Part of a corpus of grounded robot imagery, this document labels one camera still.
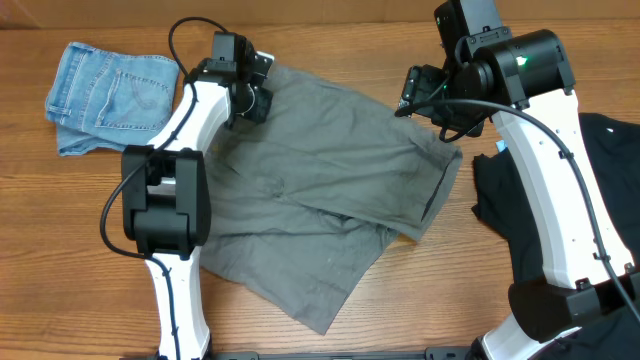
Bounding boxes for folded blue denim jeans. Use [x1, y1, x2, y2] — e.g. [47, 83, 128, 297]
[45, 42, 179, 156]

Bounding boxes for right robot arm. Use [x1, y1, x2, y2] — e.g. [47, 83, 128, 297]
[397, 0, 639, 359]

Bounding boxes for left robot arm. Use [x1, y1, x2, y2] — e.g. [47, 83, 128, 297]
[121, 32, 274, 360]

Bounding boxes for light blue cloth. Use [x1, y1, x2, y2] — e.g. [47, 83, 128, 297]
[496, 140, 507, 152]

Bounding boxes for black garment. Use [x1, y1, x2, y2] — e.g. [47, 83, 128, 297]
[472, 113, 639, 360]

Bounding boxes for grey cotton shorts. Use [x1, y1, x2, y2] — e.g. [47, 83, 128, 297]
[201, 65, 463, 334]

